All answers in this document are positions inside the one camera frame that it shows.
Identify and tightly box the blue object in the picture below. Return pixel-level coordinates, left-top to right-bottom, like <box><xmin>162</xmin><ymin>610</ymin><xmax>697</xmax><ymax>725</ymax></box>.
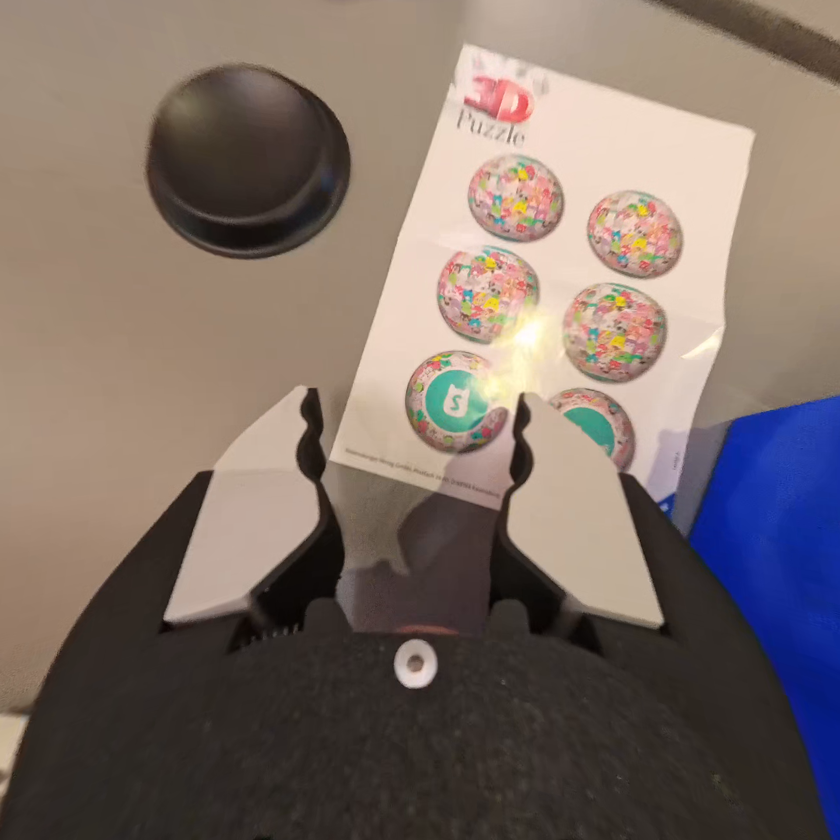
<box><xmin>689</xmin><ymin>395</ymin><xmax>840</xmax><ymax>782</ymax></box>

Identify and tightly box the black round stand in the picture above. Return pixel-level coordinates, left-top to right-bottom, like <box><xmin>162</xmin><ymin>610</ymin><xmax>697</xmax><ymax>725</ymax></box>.
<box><xmin>146</xmin><ymin>63</ymin><xmax>352</xmax><ymax>259</ymax></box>

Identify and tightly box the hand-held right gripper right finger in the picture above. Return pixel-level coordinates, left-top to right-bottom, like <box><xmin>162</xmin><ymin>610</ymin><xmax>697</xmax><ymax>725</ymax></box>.
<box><xmin>491</xmin><ymin>392</ymin><xmax>665</xmax><ymax>636</ymax></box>

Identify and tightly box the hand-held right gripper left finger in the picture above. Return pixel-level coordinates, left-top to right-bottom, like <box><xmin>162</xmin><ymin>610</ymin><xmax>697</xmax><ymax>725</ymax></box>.
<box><xmin>163</xmin><ymin>386</ymin><xmax>347</xmax><ymax>634</ymax></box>

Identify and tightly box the white printed instruction leaflet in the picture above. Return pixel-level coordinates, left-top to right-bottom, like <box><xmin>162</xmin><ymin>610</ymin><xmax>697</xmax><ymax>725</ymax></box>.
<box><xmin>346</xmin><ymin>42</ymin><xmax>757</xmax><ymax>519</ymax></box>

